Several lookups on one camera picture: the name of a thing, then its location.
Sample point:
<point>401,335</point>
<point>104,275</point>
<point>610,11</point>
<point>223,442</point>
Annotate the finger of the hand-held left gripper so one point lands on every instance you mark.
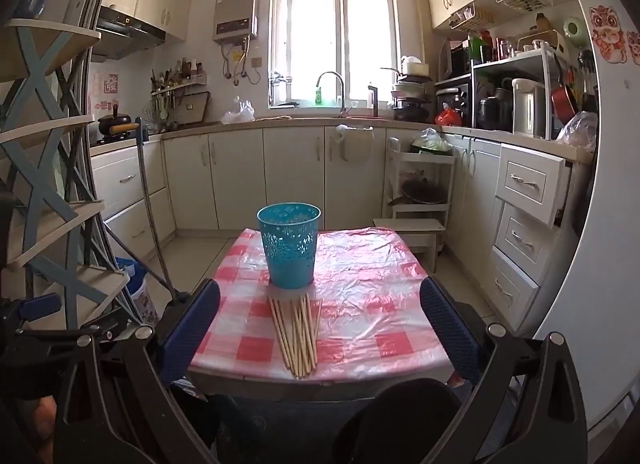
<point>40,307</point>

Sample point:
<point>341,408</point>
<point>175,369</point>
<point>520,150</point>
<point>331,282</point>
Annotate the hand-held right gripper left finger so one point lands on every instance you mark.
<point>192,331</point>

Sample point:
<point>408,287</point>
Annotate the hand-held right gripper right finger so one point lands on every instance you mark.
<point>450,331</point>

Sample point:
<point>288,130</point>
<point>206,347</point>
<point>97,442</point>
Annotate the pile of bamboo chopsticks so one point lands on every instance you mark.
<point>295,339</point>

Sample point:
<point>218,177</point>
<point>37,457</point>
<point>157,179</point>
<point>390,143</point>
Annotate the teal perforated plastic bin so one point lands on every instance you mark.
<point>290,254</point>

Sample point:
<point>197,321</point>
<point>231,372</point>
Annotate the floral trash bin blue bag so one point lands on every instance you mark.
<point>135,294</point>

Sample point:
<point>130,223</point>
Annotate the wooden shelf rack blue braces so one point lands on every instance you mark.
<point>50,224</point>

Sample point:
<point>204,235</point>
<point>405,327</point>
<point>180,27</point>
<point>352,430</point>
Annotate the dark slanted pole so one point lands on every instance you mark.
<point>135,259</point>

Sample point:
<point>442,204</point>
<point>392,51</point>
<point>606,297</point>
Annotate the red white checked tablecloth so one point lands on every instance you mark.
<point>360,294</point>

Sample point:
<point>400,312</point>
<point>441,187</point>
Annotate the black stool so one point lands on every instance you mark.
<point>395,419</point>

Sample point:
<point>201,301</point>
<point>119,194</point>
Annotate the cream drawer unit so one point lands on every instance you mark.
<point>525,244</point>

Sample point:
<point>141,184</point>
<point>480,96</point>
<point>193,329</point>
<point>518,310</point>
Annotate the small wooden table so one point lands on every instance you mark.
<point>325,389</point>

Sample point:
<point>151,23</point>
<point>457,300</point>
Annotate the dark frying pan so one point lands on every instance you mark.
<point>422,191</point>

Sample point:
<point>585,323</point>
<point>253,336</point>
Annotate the white refrigerator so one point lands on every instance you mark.
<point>590,244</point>

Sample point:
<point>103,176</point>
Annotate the white kitchen trolley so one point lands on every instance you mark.
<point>422,158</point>

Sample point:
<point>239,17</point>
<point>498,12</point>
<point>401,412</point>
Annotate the cream lower kitchen cabinets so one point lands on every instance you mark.
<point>290,173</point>

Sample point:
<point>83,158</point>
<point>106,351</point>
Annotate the bag of green vegetables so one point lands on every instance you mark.
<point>432,143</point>

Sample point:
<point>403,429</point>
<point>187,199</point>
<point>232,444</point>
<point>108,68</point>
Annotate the white hanging waste bin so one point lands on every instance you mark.
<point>355,143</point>

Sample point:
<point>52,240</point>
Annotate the red plastic bag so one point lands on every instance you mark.
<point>447,117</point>

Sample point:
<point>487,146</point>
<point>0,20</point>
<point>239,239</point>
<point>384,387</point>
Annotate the black kettle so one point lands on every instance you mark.
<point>489,113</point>

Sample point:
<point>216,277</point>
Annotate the white plastic bag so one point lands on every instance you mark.
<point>239,113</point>

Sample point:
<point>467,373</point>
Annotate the stack of pots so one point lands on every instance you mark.
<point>410,103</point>

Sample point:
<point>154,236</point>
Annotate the white electric thermo pot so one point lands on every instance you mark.
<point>527,106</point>

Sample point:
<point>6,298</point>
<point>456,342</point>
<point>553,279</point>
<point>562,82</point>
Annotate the clear plastic bag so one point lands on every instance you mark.
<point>580,131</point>

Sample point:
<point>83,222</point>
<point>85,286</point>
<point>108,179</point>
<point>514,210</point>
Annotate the slim black faucet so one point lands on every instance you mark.
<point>372,101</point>

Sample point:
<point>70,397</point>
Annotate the chrome arched faucet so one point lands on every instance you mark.
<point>343,98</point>

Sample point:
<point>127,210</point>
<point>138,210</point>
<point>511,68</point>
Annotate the red saucepan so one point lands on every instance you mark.
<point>564,101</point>

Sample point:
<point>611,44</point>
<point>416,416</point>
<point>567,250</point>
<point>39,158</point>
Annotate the green dish soap bottle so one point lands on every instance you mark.
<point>318,96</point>

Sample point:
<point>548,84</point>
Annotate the white countertop shelf rack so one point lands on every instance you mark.
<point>510,60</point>

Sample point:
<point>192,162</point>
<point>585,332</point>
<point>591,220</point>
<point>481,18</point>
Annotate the row of condiment bottles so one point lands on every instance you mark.
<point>492,46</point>

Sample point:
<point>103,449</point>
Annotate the black range hood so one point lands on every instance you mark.
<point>130,28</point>

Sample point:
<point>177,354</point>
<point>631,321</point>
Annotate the brown cardboard box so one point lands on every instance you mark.
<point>542,38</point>

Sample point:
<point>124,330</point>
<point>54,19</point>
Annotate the kitchen window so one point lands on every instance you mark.
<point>310,43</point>

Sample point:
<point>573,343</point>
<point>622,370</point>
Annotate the green round object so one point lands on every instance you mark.
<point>574,31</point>

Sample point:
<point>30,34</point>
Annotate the white gas water heater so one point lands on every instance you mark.
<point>234,8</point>

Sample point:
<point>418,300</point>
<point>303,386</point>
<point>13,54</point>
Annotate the red cartoon sticker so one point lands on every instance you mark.
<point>606,33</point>

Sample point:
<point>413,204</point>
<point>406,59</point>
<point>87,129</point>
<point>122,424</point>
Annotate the red paper wall decoration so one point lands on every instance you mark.
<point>110,83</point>

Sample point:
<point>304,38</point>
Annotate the wall spice shelf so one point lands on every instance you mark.
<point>180,85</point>

